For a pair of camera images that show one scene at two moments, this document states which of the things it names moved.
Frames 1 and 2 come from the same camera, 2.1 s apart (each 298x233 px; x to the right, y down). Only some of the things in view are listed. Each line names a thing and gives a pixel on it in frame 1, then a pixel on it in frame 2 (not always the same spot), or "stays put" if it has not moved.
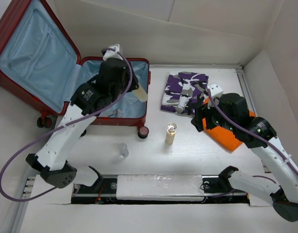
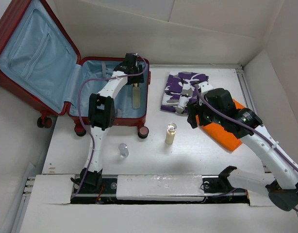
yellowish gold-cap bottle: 141,94 → 136,96
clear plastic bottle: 123,150 stays put
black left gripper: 134,86 → 139,79
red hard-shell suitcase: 37,62 stays put
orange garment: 225,136 stays put
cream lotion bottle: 171,130 stays put
